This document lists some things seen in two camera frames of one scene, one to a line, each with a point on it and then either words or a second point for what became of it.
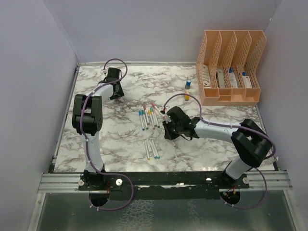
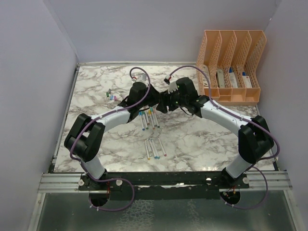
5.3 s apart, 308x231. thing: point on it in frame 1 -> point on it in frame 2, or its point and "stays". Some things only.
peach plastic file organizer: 227,67 stays
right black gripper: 168,134 -> 165,95
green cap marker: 147,154 stays
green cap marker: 144,113 stays
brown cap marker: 147,117 stays
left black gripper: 119,94 -> 155,95
